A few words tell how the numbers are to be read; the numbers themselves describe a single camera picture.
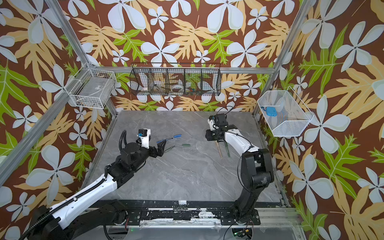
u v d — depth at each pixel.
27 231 0.43
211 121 0.85
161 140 1.03
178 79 0.98
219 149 0.99
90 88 0.84
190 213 0.77
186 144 1.02
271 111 0.86
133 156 0.58
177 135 1.08
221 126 0.69
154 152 0.68
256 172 0.48
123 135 0.59
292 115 0.79
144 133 0.64
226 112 1.25
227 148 1.00
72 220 0.44
